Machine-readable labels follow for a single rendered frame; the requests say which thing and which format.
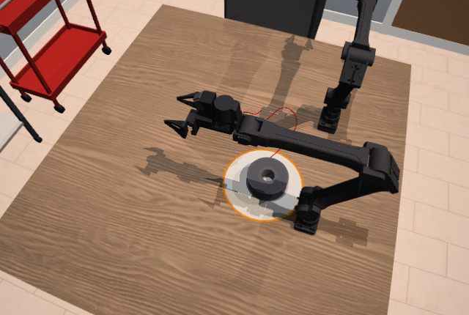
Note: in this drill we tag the white flat circular area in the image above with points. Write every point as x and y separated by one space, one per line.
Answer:
244 202

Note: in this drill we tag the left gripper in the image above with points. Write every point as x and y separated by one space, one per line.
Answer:
182 126

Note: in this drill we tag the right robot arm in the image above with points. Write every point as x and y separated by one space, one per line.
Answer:
355 58

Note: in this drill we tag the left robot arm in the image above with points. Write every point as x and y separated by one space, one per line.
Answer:
377 177

